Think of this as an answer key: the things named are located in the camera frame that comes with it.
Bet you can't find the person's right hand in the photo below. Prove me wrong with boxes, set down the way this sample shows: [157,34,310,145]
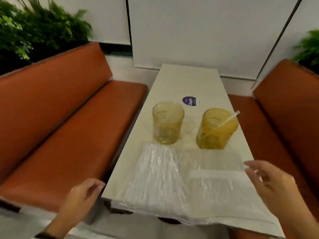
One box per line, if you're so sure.
[244,160,309,219]

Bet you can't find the person's left hand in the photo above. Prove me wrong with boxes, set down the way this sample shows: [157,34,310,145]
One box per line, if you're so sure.
[51,178,106,233]

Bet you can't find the clear zip plastic bag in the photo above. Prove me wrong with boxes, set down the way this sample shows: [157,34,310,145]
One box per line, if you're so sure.
[111,143,199,226]

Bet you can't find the yellow plastic jar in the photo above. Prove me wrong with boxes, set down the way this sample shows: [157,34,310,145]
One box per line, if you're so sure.
[196,108,239,150]
[152,101,185,145]

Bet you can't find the bundle of white straws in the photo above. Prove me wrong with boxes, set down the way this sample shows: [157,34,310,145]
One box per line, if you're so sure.
[122,143,190,215]

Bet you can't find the single white straw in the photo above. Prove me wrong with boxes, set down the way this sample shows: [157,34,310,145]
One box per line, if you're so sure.
[217,111,241,128]

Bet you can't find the clear plastic bag white label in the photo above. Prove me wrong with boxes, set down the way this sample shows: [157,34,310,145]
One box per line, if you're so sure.
[179,149,284,237]

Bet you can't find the black marker wristband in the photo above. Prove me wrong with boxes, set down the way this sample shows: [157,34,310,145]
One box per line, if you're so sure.
[34,231,59,239]

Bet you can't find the orange leather bench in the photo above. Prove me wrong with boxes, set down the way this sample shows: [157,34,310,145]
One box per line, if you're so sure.
[0,41,148,213]
[228,59,319,239]

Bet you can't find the black table base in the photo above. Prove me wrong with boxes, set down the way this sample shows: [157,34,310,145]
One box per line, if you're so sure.
[157,217,182,225]

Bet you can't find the round purple sticker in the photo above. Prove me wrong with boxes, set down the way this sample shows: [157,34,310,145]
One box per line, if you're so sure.
[182,96,197,107]

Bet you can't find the green fern plants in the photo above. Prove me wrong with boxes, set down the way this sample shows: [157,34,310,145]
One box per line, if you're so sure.
[0,0,93,61]
[291,29,319,69]

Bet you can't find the thin black window bar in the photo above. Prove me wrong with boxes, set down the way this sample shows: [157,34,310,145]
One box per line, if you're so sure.
[251,0,304,89]

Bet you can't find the black planter box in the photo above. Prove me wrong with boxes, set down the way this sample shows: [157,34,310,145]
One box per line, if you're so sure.
[0,41,100,76]

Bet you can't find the white roller blind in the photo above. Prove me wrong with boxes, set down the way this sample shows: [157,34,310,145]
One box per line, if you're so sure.
[49,0,131,45]

